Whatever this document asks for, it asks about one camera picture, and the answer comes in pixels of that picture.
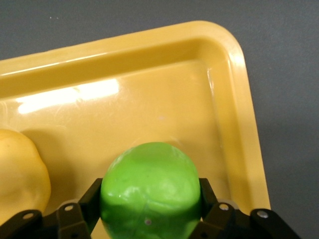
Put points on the green apple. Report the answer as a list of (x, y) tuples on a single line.
[(149, 189)]

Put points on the yellow plastic tray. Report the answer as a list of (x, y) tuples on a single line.
[(149, 99)]

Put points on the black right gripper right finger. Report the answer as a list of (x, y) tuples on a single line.
[(231, 221)]

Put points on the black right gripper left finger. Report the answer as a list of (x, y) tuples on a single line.
[(72, 219)]

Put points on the dark grey table mat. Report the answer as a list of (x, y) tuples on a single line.
[(286, 62)]

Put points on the yellow potato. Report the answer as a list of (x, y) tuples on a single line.
[(20, 171)]

